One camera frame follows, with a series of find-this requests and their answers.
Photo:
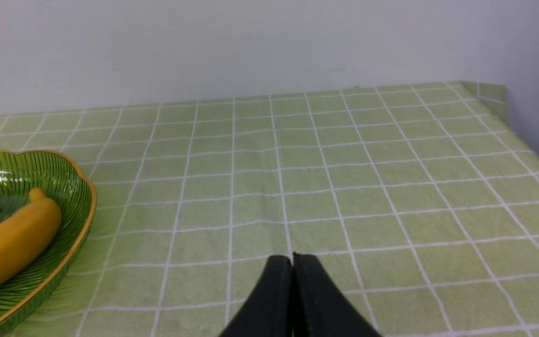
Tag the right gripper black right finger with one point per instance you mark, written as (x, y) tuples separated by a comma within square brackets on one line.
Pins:
[(318, 308)]

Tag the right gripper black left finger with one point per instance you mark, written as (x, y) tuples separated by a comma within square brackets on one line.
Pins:
[(265, 313)]

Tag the green checkered tablecloth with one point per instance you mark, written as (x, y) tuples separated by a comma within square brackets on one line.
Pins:
[(419, 200)]

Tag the yellow banana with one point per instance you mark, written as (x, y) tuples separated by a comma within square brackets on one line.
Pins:
[(26, 233)]

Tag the green glass bowl gold rim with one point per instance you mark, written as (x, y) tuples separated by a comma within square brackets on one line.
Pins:
[(64, 182)]

